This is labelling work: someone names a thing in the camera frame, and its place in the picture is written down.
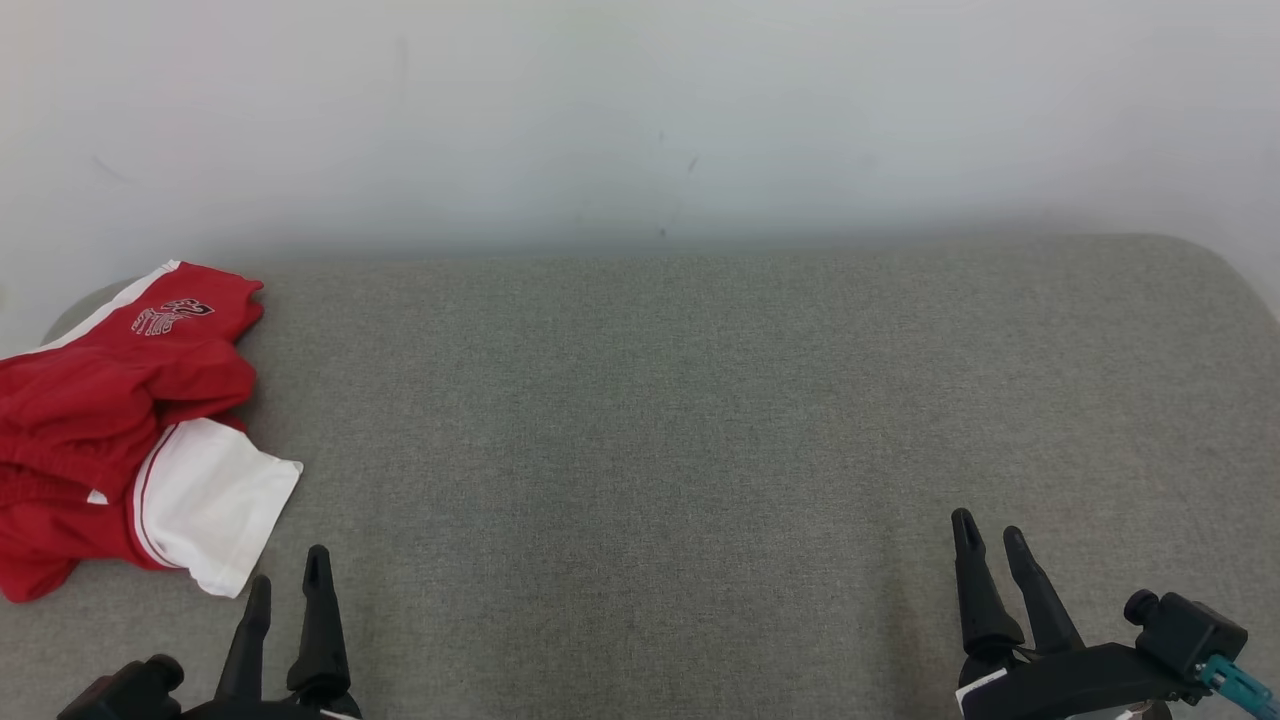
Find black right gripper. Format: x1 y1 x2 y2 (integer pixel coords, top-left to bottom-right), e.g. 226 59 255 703
950 508 1201 720

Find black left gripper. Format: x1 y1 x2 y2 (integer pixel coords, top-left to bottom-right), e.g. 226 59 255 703
180 545 363 720

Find red Bulls 23 jersey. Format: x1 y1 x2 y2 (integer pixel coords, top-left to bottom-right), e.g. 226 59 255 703
0 417 304 604

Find red Bulls shorts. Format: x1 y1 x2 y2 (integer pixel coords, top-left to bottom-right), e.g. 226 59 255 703
0 260 266 501

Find grey fabric sofa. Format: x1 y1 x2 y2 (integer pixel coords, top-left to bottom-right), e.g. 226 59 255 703
0 233 1280 720

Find teal right camera connector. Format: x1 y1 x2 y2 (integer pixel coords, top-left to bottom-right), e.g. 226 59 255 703
1198 655 1280 720

